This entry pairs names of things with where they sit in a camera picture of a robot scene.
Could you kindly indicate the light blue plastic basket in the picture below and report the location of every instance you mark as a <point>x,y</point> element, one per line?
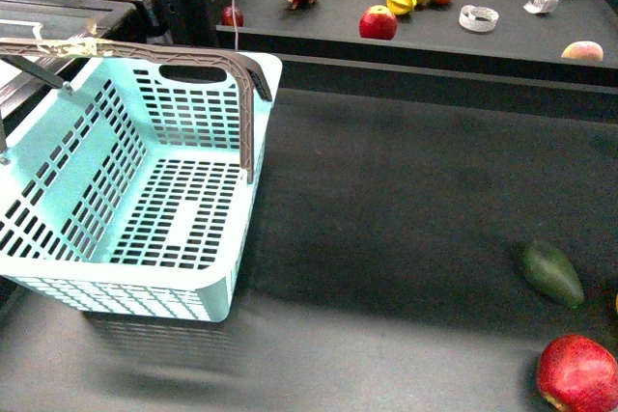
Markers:
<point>131,193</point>

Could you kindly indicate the green avocado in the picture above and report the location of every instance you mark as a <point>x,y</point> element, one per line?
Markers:
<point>550,272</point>

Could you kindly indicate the black display tray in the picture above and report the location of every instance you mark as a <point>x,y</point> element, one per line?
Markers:
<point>477,36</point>

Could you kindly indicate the red apple on tray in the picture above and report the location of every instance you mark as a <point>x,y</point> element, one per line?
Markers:
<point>379,23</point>

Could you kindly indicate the yellow star fruit front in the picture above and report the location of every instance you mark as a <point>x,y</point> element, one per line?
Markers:
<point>401,7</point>

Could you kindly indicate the large red apple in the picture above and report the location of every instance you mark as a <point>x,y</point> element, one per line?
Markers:
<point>575,373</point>

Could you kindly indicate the small red plum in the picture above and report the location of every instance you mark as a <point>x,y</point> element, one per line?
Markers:
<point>232,16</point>

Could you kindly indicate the brown basket handle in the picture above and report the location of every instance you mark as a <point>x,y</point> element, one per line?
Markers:
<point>248,74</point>

